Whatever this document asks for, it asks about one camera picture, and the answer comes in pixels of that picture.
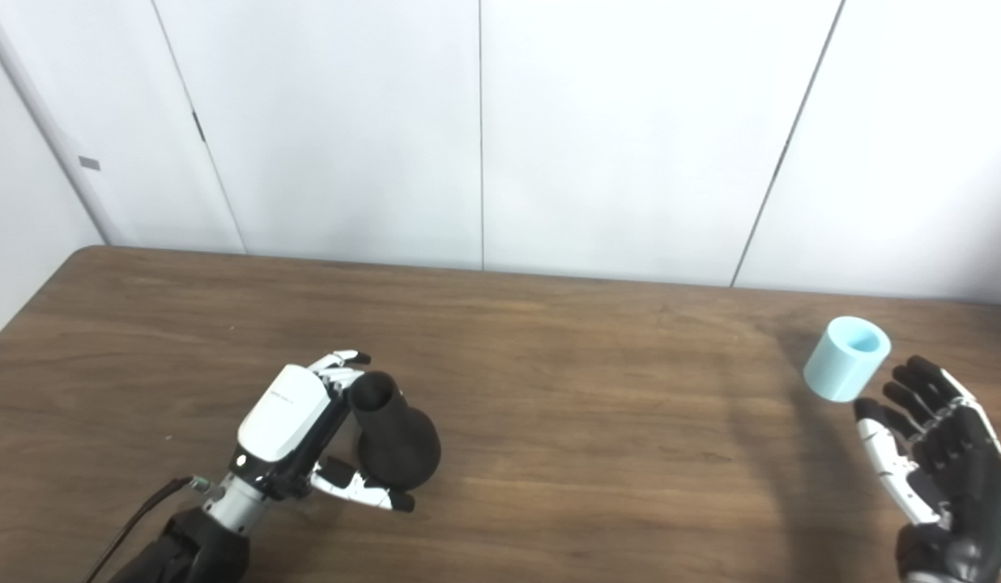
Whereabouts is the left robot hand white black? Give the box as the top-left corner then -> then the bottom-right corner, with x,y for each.
228,350 -> 416,513

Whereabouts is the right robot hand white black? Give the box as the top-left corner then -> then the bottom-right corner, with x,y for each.
854,355 -> 1001,581

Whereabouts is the black nozzle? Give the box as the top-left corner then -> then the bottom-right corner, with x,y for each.
348,371 -> 442,492

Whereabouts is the light-blue hose piece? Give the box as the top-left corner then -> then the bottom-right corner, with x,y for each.
803,316 -> 892,402

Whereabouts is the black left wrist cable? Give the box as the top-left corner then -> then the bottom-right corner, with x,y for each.
83,476 -> 215,583

